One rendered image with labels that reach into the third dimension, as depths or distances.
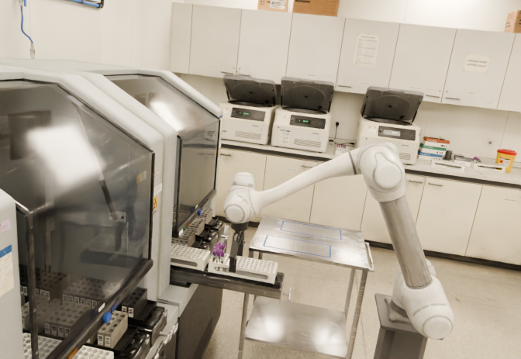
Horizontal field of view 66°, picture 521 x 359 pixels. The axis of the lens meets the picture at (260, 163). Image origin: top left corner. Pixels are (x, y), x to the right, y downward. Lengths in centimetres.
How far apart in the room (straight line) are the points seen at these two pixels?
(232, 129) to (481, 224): 257
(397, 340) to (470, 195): 250
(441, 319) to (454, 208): 266
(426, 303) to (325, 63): 293
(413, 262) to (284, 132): 257
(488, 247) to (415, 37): 213
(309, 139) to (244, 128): 65
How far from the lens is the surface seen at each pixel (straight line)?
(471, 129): 480
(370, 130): 399
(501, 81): 447
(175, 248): 192
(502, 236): 452
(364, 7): 456
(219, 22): 434
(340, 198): 410
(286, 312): 260
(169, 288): 188
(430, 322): 170
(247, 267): 181
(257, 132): 399
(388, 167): 142
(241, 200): 150
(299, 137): 396
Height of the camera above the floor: 175
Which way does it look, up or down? 15 degrees down
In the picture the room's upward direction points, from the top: 6 degrees clockwise
